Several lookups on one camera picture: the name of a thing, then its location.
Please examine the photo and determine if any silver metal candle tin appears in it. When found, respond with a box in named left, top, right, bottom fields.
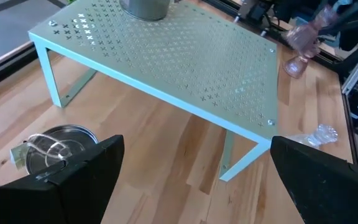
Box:
left=119, top=0, right=171, bottom=22
left=10, top=124, right=99, bottom=175

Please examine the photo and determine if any pink glass candlestick holder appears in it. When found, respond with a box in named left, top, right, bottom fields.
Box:
left=286, top=5, right=339, bottom=60
left=283, top=55, right=310, bottom=79

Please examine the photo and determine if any green perforated metal shelf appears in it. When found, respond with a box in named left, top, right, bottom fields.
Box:
left=28, top=0, right=280, bottom=183

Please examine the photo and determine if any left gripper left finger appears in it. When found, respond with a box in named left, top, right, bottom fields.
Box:
left=0, top=134, right=125, bottom=224

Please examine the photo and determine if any clear glass candlestick holder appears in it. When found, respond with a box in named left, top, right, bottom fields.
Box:
left=286, top=123, right=339, bottom=149

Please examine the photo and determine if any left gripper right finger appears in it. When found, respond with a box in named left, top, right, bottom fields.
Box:
left=270, top=136, right=358, bottom=224

